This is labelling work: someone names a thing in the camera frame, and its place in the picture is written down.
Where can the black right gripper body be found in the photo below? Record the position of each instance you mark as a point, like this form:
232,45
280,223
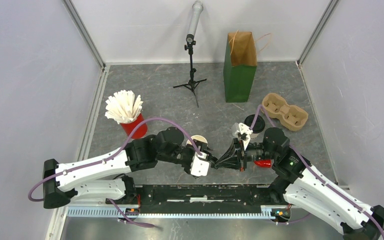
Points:
242,154

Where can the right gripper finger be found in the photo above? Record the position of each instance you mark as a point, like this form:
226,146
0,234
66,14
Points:
230,151
226,162

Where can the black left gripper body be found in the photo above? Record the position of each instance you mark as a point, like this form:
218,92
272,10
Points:
187,154

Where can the black plastic cup lid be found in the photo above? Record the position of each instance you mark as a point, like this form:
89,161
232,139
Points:
257,125

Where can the green brown paper bag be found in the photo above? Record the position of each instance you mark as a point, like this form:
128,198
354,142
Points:
240,66

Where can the white paper coffee cup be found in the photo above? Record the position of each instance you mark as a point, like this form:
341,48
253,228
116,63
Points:
255,134

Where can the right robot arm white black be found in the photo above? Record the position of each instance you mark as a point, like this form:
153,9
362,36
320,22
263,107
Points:
301,184

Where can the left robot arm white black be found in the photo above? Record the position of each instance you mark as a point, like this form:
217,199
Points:
105,177

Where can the red horseshoe shaped object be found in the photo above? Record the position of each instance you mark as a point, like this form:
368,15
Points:
265,163

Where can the red cup holder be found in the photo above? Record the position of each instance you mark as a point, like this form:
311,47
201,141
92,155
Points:
129,127

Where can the brown pulp cup carriers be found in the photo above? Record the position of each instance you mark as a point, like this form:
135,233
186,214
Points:
290,116

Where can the black tripod with grey tube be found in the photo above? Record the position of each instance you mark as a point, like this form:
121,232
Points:
197,9

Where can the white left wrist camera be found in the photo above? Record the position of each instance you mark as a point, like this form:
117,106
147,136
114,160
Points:
200,165

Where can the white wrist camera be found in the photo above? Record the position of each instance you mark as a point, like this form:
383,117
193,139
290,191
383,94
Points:
200,165
242,132

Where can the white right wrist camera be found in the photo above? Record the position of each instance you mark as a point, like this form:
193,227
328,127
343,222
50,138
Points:
242,132

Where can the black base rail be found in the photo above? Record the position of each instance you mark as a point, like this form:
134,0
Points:
201,198

